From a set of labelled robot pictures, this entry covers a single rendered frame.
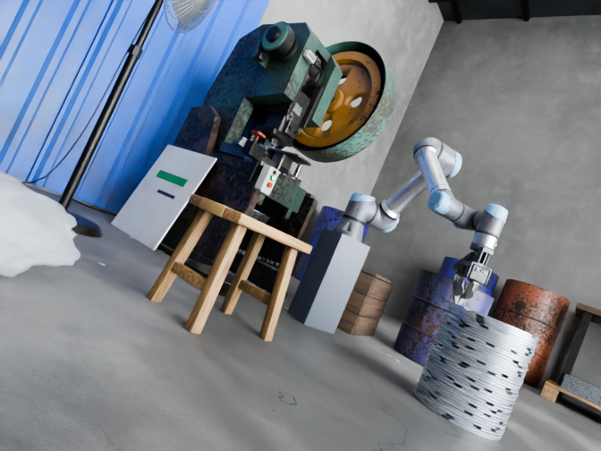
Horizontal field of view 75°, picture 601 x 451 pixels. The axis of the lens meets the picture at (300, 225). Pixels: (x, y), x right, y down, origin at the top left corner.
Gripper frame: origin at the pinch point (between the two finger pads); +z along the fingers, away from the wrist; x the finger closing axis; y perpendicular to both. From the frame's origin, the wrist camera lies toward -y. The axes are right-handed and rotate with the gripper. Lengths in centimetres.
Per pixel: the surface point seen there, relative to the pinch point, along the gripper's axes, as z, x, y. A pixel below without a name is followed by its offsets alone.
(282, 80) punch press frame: -78, -100, -82
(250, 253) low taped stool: 13, -72, -1
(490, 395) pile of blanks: 22.8, 13.1, 15.2
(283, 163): -37, -81, -89
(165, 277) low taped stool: 28, -90, 19
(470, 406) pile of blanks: 29.3, 11.6, 10.5
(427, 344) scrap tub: 24, 28, -72
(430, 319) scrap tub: 11, 25, -73
